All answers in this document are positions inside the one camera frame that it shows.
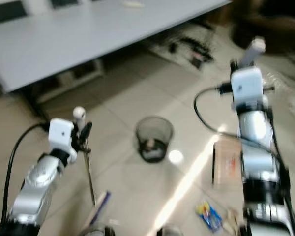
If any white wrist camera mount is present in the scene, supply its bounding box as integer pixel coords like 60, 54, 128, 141
48, 118, 75, 159
231, 66, 266, 112

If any wire rack with cables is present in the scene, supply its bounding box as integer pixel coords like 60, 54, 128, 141
147, 22, 215, 70

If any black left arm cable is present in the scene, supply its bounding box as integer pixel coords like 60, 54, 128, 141
0, 122, 51, 228

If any grey white long handle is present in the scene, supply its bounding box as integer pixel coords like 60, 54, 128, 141
239, 37, 266, 69

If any small black table panel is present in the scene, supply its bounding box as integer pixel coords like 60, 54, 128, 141
50, 0, 82, 10

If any large grey white table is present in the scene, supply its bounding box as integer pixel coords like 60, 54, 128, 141
0, 0, 233, 94

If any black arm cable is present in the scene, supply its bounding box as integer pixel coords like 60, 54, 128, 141
0, 122, 51, 228
193, 86, 242, 144

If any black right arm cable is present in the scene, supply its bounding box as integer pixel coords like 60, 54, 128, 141
193, 86, 242, 144

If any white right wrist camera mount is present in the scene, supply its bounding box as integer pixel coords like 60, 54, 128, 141
231, 66, 266, 112

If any large black table panel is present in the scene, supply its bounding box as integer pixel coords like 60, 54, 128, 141
0, 0, 28, 25

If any black mesh wastebasket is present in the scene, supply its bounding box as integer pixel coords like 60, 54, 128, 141
135, 116, 174, 164

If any crumpled beige paper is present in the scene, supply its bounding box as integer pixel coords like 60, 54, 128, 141
223, 208, 246, 235

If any dark metal table leg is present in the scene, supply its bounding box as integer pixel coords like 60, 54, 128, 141
20, 88, 52, 124

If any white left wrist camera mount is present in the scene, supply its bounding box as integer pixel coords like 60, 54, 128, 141
48, 118, 75, 159

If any colourful blue yellow packet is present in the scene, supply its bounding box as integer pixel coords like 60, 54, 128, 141
196, 200, 223, 232

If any dark brown chair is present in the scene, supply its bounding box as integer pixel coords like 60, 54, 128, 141
231, 0, 295, 56

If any broom with metal stick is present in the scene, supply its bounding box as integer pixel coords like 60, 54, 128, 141
73, 106, 112, 233

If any white box under table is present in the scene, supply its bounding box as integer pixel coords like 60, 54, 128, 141
38, 59, 105, 100

